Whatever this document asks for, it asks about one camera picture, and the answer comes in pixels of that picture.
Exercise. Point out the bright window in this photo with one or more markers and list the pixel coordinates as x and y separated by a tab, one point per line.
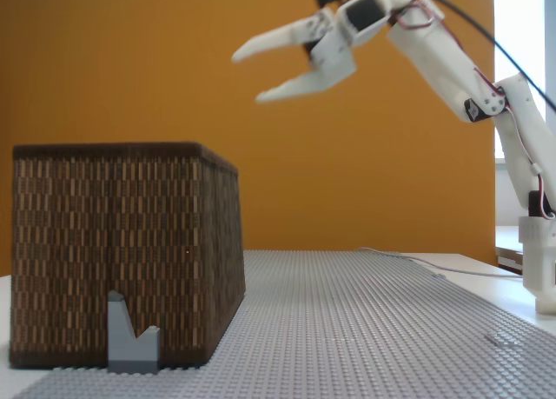
521	25

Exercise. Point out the grey studded baseplate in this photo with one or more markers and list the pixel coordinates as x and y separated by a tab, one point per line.
87	386
347	329

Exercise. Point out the small clear plastic piece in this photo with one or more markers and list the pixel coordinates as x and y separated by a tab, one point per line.
501	341

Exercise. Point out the brown woven fabric bin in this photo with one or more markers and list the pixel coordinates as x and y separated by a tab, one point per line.
130	225

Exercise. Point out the grey notched brick holder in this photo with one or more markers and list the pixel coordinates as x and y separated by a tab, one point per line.
126	351

